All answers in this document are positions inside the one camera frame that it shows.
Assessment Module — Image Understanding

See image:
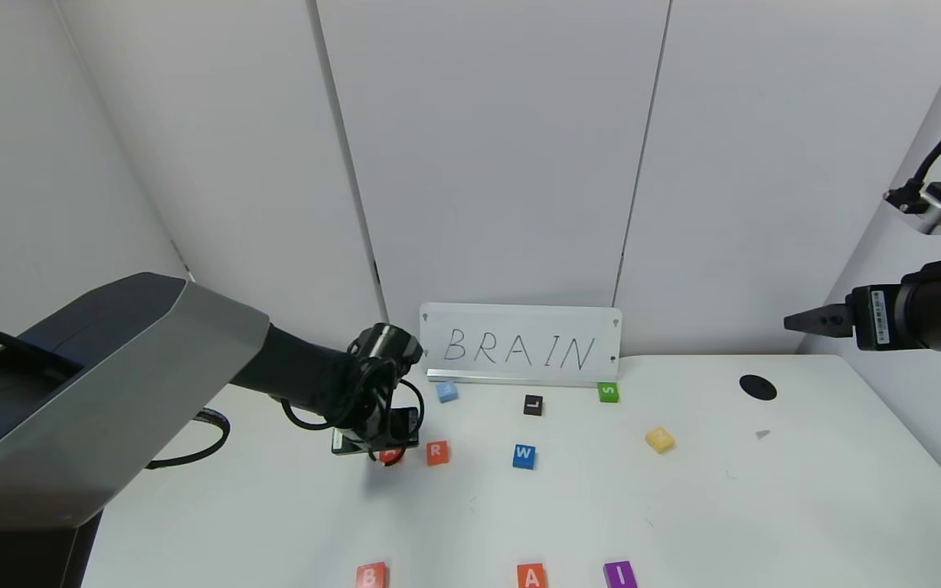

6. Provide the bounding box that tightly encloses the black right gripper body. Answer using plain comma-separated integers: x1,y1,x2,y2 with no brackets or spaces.
846,275,941,353

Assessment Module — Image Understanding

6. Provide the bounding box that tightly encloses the white sign holder board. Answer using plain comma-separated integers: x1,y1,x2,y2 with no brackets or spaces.
420,304,622,381

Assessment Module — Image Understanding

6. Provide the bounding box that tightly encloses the aluminium sign holder rail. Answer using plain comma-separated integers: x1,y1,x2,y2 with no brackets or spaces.
427,372,614,390

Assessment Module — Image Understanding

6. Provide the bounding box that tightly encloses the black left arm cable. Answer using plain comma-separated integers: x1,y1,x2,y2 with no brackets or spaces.
146,407,231,470

